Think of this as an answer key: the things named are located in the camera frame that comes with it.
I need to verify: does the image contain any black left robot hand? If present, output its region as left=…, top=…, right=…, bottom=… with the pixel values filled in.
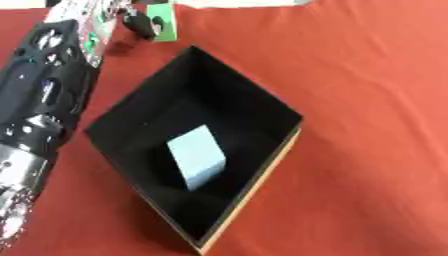
left=119, top=7, right=168, bottom=40

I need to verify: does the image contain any green rectangular block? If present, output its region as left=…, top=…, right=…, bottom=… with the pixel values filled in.
left=145, top=3, right=179, bottom=43

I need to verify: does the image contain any cardboard box with black inside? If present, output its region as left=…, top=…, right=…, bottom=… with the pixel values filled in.
left=84, top=44, right=305, bottom=256

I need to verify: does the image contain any light blue rectangular block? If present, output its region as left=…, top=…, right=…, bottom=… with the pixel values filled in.
left=166, top=124, right=228, bottom=192

